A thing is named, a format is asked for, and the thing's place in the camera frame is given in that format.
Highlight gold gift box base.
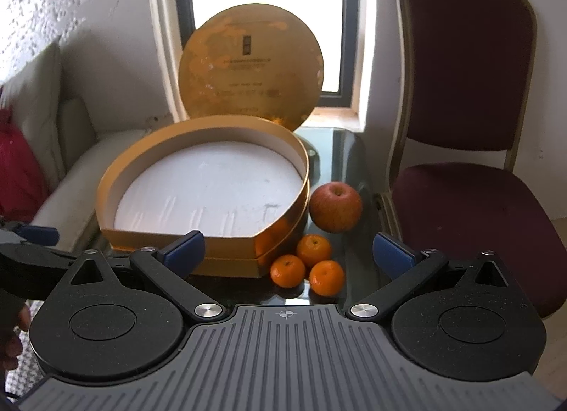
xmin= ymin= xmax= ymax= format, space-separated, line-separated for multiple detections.
xmin=96 ymin=115 xmax=310 ymax=278

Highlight gold round box lid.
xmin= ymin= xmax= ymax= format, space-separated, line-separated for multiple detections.
xmin=178 ymin=4 xmax=324 ymax=130

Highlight beige sofa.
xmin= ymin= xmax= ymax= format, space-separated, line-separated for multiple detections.
xmin=1 ymin=41 xmax=147 ymax=251

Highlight houndstooth patterned trousers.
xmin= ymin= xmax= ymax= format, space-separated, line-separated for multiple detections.
xmin=6 ymin=330 xmax=44 ymax=398

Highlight maroon banquet chair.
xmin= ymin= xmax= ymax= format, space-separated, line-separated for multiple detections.
xmin=378 ymin=0 xmax=566 ymax=318

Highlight window with dark frame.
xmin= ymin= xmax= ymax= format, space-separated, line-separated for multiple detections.
xmin=150 ymin=0 xmax=368 ymax=132

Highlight person's left hand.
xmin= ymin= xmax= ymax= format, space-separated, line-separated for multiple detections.
xmin=1 ymin=290 xmax=31 ymax=373

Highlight red cushion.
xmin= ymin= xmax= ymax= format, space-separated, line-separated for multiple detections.
xmin=0 ymin=107 xmax=49 ymax=223

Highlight mandarin orange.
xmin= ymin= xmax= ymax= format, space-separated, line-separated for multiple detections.
xmin=309 ymin=260 xmax=346 ymax=298
xmin=270 ymin=255 xmax=305 ymax=289
xmin=296 ymin=234 xmax=332 ymax=268

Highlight red apple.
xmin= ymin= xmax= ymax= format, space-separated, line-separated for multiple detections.
xmin=309 ymin=182 xmax=363 ymax=233

